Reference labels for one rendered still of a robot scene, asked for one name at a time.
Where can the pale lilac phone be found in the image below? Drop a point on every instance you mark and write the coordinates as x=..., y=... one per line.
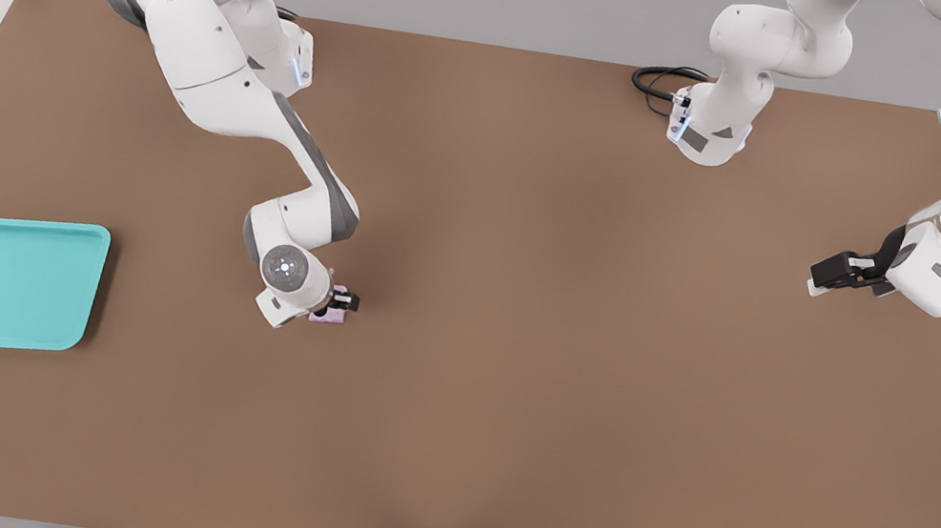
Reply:
x=331, y=314

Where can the pale blue-green tray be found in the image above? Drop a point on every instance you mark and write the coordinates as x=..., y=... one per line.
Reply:
x=7, y=282

